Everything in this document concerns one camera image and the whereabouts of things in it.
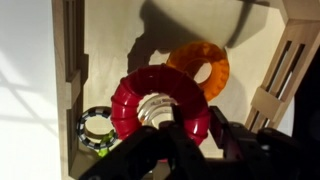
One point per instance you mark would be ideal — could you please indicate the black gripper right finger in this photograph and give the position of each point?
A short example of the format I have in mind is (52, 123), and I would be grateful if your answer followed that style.
(221, 130)

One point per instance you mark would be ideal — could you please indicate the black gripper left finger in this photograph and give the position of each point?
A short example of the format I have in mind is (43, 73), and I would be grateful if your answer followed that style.
(178, 116)

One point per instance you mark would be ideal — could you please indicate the light wooden slatted tray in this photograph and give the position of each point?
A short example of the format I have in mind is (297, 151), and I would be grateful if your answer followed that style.
(110, 43)

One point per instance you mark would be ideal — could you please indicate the lime green plastic piece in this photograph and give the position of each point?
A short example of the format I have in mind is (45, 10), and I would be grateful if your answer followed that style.
(106, 141)

